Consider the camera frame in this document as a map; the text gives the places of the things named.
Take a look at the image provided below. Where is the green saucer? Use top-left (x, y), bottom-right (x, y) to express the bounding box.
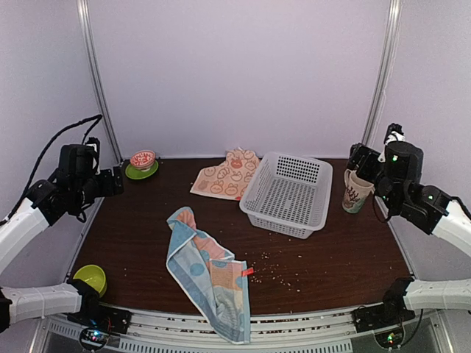
top-left (125, 160), bottom-right (159, 180)

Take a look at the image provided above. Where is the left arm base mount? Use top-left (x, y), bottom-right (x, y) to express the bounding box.
top-left (66, 306), bottom-right (132, 334)

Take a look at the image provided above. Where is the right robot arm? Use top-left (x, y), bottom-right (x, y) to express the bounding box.
top-left (347, 141), bottom-right (470, 325)

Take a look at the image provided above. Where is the right aluminium frame post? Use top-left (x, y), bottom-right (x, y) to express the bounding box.
top-left (361, 0), bottom-right (403, 146)

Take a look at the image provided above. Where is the aluminium frame post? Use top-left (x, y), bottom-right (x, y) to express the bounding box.
top-left (361, 0), bottom-right (403, 146)
top-left (77, 0), bottom-right (123, 163)

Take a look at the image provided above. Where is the left black cable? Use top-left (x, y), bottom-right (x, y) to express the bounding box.
top-left (7, 114), bottom-right (103, 221)

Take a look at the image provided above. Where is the white plastic basket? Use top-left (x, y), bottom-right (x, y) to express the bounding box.
top-left (239, 152), bottom-right (333, 239)

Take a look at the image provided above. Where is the beige bunny print towel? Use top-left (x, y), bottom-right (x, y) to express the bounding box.
top-left (190, 148), bottom-right (261, 201)

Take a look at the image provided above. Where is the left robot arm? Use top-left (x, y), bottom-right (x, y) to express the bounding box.
top-left (1, 138), bottom-right (124, 330)

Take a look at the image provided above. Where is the front aluminium rail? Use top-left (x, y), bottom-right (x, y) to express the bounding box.
top-left (30, 306), bottom-right (453, 352)

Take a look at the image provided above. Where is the left aluminium frame post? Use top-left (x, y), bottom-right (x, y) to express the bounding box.
top-left (77, 0), bottom-right (123, 163)

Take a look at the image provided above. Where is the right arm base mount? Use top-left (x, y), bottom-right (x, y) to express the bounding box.
top-left (351, 304), bottom-right (416, 333)

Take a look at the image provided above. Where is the beige patterned mug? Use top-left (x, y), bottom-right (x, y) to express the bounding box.
top-left (341, 169), bottom-right (374, 214)

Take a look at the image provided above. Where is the red patterned small bowl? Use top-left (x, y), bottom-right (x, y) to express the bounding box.
top-left (130, 150), bottom-right (156, 171)

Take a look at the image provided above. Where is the blue polka dot towel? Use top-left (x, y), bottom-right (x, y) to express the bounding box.
top-left (166, 207), bottom-right (251, 345)

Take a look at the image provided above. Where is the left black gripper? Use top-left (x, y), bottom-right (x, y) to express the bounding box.
top-left (74, 165), bottom-right (123, 209)

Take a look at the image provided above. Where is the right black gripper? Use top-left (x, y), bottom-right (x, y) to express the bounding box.
top-left (347, 143), bottom-right (399, 210)

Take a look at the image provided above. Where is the lime green bowl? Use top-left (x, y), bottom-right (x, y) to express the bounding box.
top-left (73, 264), bottom-right (107, 298)

